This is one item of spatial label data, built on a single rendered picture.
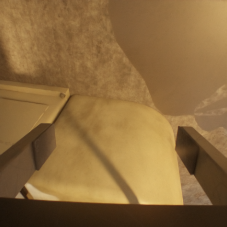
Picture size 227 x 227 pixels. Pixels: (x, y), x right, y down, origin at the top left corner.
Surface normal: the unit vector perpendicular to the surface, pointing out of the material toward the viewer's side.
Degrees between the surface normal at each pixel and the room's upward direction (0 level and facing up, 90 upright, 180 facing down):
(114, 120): 90
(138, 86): 0
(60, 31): 0
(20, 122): 90
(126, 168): 90
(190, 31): 0
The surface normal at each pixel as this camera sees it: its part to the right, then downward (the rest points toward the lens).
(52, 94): -0.16, 0.65
